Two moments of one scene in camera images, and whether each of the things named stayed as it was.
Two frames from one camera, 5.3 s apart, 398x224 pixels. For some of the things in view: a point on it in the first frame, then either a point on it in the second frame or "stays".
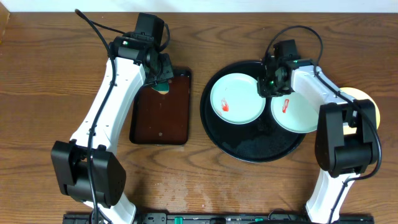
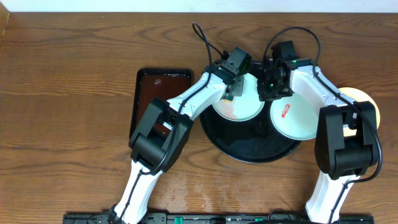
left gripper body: x=165 y=74 → x=234 y=88
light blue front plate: x=234 y=99 stays
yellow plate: x=357 y=94 stays
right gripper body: x=269 y=86 stays
